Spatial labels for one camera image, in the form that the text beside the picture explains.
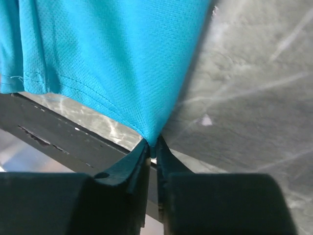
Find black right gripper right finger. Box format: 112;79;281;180
156;137;297;235

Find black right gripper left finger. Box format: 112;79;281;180
0;140;150;235

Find teal t-shirt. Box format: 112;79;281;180
0;0;210;146

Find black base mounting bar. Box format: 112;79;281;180
0;92;164;223

